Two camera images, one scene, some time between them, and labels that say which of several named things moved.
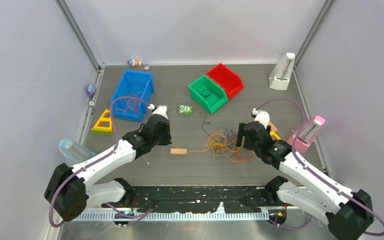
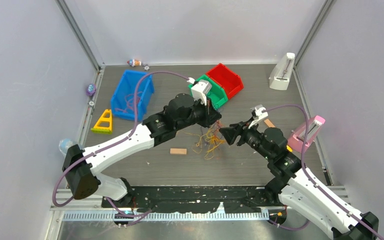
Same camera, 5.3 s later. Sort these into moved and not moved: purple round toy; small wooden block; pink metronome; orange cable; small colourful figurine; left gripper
Moved: left gripper; orange cable
Not moved: small colourful figurine; small wooden block; pink metronome; purple round toy
